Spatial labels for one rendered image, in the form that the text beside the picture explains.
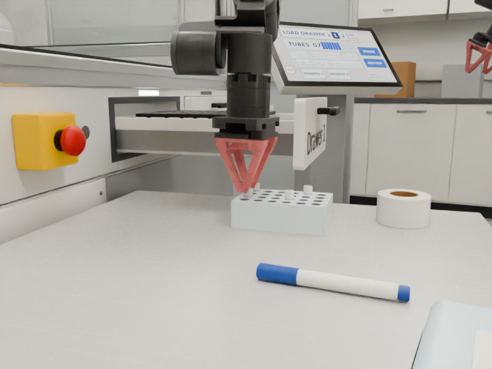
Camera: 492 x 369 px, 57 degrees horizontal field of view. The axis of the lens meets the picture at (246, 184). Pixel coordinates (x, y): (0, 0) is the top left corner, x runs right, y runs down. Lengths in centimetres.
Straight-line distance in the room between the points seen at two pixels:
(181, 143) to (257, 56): 26
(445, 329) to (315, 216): 31
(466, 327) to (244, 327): 16
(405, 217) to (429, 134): 312
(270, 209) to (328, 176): 124
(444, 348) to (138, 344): 20
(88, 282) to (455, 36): 419
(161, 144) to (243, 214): 26
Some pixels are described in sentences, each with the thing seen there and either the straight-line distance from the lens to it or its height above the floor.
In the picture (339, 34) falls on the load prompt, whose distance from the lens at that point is 189.
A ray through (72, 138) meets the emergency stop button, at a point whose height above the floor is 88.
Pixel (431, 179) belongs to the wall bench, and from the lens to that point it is 378.
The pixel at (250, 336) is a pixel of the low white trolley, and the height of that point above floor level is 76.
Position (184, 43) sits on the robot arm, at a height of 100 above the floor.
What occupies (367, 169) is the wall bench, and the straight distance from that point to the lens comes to 380.
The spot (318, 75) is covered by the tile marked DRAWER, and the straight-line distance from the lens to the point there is 166.
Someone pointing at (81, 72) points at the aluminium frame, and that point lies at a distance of 77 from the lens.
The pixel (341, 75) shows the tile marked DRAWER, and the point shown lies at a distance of 172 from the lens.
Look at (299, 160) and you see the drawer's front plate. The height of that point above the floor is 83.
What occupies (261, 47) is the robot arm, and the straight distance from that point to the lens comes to 59.
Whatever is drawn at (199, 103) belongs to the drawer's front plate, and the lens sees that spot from 114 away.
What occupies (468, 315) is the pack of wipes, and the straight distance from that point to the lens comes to 32.
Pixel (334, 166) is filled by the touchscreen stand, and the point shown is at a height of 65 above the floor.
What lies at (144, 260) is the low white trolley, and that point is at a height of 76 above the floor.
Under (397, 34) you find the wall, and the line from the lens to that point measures 448.
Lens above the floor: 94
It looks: 11 degrees down
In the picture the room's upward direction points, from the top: straight up
